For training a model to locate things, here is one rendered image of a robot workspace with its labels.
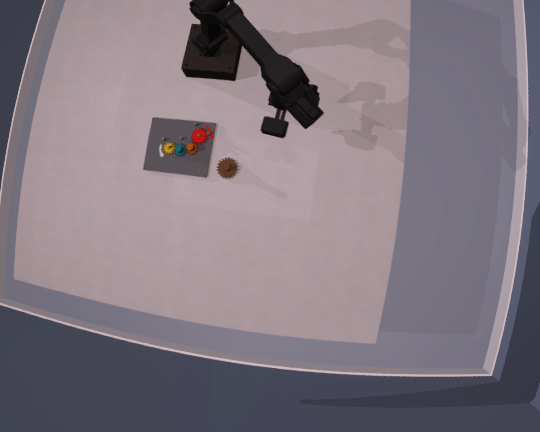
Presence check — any orange gear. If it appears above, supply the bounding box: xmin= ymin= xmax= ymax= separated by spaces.
xmin=186 ymin=142 xmax=199 ymax=155

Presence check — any yellow gear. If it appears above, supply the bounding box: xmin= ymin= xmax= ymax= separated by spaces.
xmin=163 ymin=141 xmax=176 ymax=155

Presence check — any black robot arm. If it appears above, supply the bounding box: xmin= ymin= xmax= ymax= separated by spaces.
xmin=189 ymin=0 xmax=324 ymax=129

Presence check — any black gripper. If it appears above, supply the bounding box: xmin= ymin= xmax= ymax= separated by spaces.
xmin=260 ymin=92 xmax=289 ymax=138

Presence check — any brown gear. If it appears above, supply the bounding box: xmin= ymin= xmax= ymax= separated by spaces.
xmin=217 ymin=157 xmax=238 ymax=179

